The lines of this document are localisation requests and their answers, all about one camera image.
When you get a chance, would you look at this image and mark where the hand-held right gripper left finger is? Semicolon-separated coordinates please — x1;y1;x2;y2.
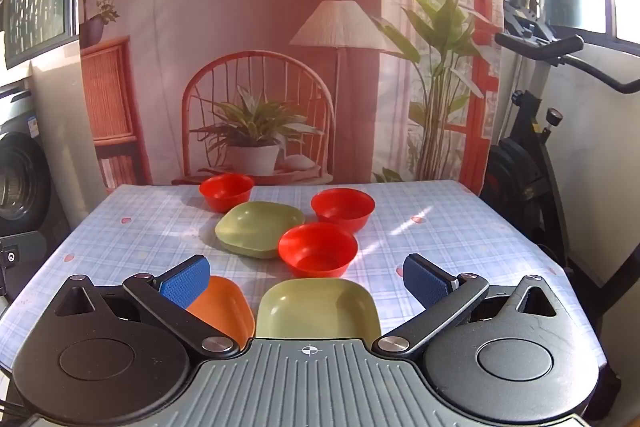
52;255;241;360

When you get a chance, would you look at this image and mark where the blue plaid tablecloth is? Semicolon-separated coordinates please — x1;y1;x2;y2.
0;179;608;400

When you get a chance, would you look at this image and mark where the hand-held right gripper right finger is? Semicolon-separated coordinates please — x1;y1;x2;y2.
375;253;561;360

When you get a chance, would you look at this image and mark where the orange square plate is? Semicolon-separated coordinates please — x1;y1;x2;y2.
186;276;256;350

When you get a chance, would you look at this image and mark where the grey washing machine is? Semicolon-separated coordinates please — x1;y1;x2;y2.
0;82;71;253

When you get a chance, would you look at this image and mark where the green square plate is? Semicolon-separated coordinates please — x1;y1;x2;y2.
215;201;306;260
256;278;378;340

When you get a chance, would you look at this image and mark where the printed room backdrop cloth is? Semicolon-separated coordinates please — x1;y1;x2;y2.
77;0;503;188

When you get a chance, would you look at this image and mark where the red plastic bowl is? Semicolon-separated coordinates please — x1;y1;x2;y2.
278;223;359;279
199;173;255;214
311;188;376;233

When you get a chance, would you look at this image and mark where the black exercise bike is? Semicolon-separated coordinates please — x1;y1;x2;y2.
480;0;640;343

